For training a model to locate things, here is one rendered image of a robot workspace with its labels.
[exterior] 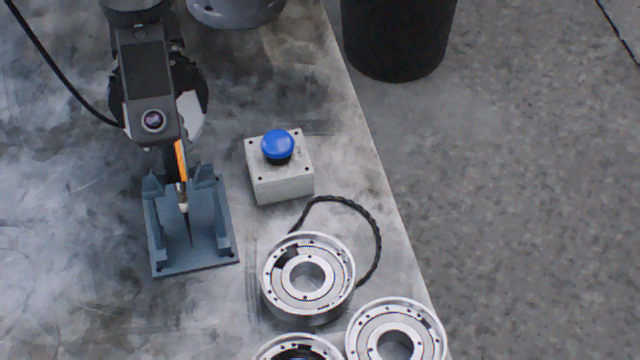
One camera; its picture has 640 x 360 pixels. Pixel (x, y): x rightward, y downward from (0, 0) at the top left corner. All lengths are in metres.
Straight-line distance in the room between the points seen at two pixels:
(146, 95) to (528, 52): 1.69
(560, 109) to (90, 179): 1.43
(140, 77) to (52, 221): 0.32
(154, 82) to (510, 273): 1.28
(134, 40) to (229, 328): 0.33
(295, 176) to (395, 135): 1.15
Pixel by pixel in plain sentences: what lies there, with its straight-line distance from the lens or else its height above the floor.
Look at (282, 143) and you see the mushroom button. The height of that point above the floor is 0.87.
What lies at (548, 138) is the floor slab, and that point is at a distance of 2.20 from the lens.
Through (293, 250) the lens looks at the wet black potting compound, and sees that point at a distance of 0.98.
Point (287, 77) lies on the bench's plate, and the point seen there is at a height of 0.80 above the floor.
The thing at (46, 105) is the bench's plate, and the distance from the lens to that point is 1.21.
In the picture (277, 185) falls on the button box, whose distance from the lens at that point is 1.02.
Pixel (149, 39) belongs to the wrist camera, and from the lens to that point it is 0.83.
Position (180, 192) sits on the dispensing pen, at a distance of 0.97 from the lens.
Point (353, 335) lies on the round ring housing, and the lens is 0.93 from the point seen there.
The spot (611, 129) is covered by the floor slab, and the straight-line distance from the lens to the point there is 2.27.
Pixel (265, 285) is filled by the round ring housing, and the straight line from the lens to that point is 0.96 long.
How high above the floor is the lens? 1.66
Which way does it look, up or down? 54 degrees down
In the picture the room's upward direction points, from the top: 1 degrees counter-clockwise
